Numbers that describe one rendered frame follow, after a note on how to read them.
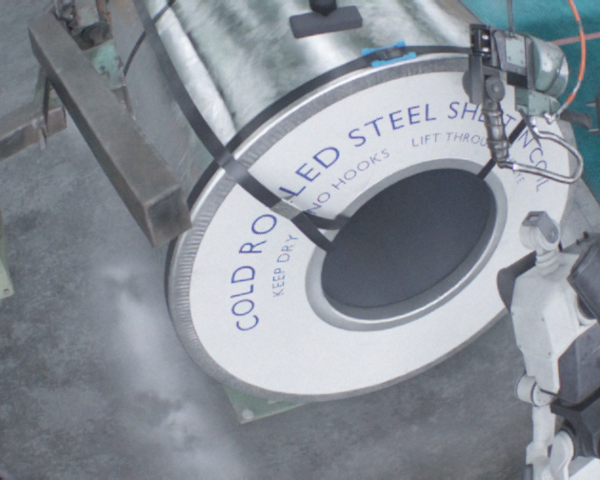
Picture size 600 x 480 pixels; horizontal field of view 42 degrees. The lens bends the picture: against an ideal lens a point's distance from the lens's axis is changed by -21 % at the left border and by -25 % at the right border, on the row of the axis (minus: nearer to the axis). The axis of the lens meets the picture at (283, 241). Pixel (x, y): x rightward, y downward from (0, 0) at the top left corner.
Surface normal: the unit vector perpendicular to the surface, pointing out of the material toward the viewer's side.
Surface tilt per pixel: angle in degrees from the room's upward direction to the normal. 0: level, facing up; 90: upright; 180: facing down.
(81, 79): 3
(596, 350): 56
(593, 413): 0
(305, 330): 90
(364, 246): 12
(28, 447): 0
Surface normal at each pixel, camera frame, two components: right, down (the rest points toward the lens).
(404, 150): 0.33, 0.69
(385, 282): 0.08, -0.70
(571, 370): -0.45, 0.41
